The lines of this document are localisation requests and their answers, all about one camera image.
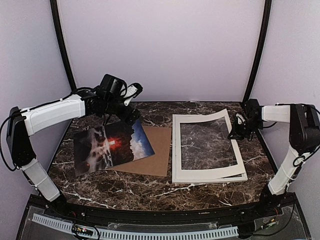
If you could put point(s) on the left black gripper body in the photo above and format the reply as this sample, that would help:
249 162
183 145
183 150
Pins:
112 107

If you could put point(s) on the black corner post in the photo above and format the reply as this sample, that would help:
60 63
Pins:
61 44
259 49

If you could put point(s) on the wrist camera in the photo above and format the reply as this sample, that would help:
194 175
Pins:
251 110
114 88

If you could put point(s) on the left black corner post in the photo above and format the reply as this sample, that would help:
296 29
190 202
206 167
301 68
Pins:
61 44

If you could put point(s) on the landscape photo print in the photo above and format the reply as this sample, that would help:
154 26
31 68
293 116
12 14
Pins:
110 145

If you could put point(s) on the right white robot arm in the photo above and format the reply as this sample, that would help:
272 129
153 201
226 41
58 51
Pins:
303 136

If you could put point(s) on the black front rail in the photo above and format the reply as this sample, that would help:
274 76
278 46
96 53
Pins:
180 205

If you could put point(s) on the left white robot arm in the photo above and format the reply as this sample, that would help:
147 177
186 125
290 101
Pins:
22 124

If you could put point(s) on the white slotted cable duct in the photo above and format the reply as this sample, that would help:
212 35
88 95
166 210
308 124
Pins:
108 234

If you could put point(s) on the white picture frame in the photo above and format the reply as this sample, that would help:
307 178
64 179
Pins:
234 173

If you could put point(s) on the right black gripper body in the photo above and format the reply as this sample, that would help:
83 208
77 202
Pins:
244 130

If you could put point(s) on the right black corner post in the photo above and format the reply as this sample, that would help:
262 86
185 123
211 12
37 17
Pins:
259 49

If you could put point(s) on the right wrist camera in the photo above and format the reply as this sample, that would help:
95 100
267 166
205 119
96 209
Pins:
251 110

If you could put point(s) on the brown cardboard backing board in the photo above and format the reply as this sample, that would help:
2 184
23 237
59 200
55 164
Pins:
157 164

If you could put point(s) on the small circuit board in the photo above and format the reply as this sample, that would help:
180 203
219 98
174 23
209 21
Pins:
82 230

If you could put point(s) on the clear acrylic sheet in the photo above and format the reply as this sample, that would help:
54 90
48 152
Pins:
205 145

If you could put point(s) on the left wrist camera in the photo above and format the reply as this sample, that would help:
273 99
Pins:
114 88

